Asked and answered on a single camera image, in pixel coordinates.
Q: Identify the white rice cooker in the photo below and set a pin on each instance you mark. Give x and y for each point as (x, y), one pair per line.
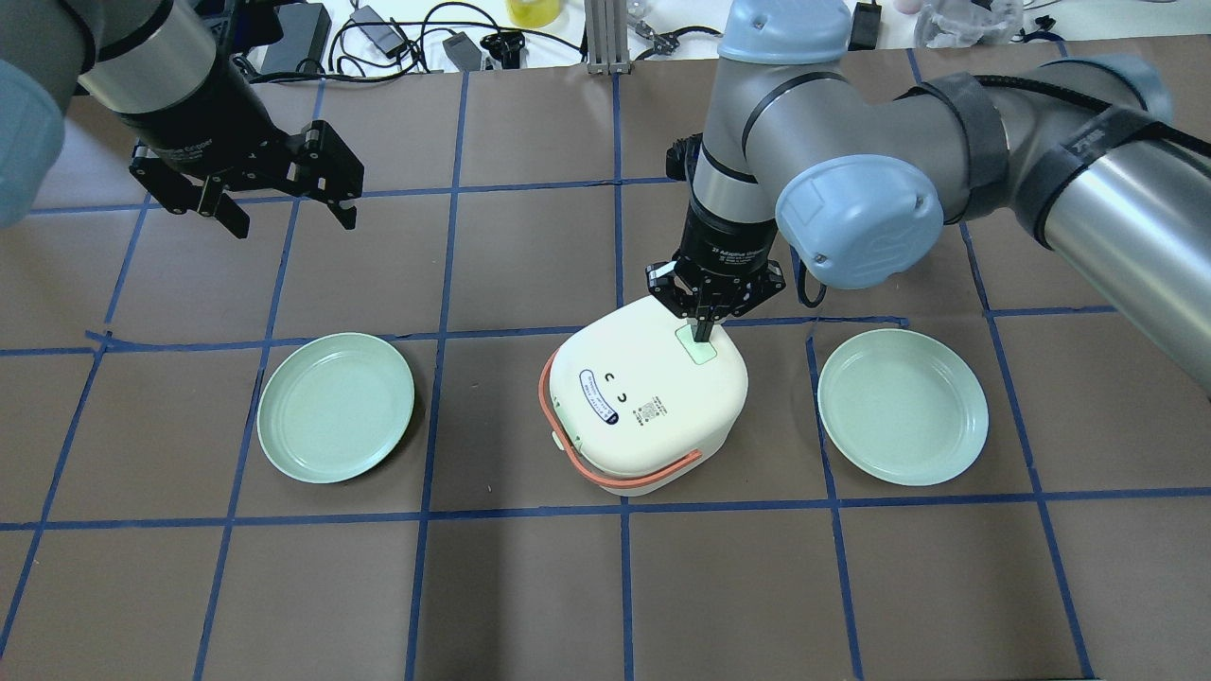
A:
(635, 402)

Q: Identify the black power adapter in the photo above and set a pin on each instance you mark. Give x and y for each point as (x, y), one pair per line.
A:
(305, 28)

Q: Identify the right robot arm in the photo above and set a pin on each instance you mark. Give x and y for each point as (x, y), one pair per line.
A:
(1083, 152)

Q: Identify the aluminium frame post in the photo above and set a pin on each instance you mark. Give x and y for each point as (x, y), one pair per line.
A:
(605, 28)

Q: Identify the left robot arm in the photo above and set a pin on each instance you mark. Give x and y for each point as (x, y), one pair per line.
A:
(157, 67)

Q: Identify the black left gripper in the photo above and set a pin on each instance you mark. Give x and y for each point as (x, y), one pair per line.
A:
(192, 130)

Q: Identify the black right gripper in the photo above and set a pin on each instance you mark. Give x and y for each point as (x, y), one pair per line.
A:
(725, 246)

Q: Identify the green plate near right arm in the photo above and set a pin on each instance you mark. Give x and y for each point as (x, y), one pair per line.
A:
(903, 407)

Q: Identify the green plate near left arm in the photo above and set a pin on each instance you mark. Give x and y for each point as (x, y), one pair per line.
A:
(335, 408)

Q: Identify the yellow tape roll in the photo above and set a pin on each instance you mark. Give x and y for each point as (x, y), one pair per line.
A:
(533, 14)

